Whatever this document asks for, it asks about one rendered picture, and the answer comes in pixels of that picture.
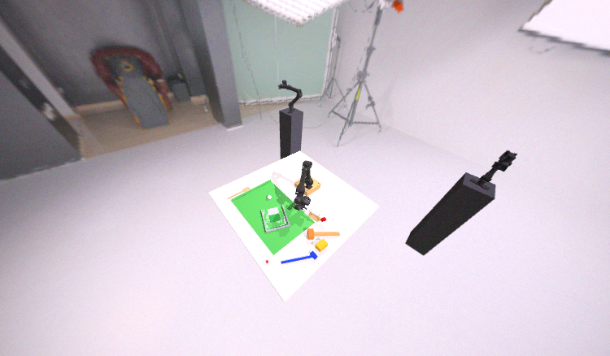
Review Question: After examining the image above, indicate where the green mat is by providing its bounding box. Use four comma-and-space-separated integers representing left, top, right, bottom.
231, 182, 315, 255

